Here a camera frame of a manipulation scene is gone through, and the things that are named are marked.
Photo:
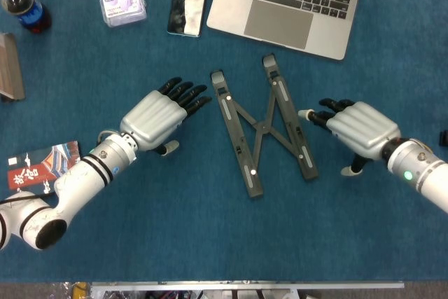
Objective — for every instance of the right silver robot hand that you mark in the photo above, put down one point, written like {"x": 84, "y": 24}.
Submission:
{"x": 364, "y": 127}

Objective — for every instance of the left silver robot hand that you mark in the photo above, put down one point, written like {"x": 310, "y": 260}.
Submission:
{"x": 150, "y": 120}

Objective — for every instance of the black folding laptop stand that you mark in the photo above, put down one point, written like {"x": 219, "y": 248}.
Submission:
{"x": 241, "y": 138}

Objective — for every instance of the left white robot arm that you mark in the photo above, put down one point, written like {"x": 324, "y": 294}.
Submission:
{"x": 80, "y": 180}

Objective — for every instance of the silver laptop computer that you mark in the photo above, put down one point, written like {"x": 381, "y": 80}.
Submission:
{"x": 280, "y": 22}

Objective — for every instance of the grey block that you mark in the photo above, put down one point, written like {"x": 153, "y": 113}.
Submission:
{"x": 10, "y": 68}

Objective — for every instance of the clear plastic wipes box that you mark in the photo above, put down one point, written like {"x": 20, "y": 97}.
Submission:
{"x": 122, "y": 8}

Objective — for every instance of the teal table cloth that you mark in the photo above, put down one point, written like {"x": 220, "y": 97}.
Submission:
{"x": 175, "y": 236}

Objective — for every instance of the black smartphone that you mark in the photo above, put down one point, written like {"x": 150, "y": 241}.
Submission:
{"x": 187, "y": 1}

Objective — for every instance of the red printed book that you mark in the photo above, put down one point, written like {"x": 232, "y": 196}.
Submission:
{"x": 35, "y": 169}

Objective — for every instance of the cola bottle with blue cap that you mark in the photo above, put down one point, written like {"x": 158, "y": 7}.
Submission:
{"x": 31, "y": 15}

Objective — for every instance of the aluminium table edge rail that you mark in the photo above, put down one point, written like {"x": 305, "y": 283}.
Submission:
{"x": 245, "y": 284}

